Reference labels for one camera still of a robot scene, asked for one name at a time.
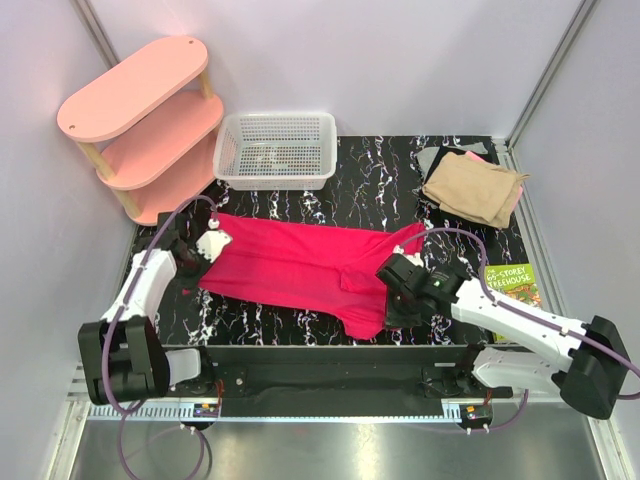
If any red t shirt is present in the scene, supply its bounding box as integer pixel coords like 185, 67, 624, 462
199, 214, 424, 340

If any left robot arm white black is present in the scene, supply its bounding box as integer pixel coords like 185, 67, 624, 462
78, 213, 232, 405

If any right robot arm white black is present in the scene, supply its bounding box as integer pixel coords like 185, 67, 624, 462
376, 249, 630, 420

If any green treehouse book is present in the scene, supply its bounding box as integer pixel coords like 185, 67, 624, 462
485, 263, 542, 308

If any white perforated plastic basket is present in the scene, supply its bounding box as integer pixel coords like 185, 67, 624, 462
213, 112, 337, 191

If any folded beige t shirt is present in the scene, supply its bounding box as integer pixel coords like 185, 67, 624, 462
422, 153, 530, 229

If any pink three-tier shelf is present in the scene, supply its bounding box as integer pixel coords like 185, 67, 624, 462
57, 36, 224, 226

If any grey folded cloth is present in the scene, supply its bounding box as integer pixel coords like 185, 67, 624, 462
416, 142, 492, 178

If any pink folded cloth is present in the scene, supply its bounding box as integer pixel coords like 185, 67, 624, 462
465, 151, 524, 209

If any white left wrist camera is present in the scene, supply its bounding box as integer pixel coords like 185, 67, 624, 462
196, 230, 232, 263

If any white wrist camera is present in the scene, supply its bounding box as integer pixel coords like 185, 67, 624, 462
196, 230, 232, 263
393, 245, 425, 268

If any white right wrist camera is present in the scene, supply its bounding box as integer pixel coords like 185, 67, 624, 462
393, 245, 425, 268

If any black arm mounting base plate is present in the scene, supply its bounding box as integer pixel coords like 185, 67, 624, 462
181, 346, 512, 399

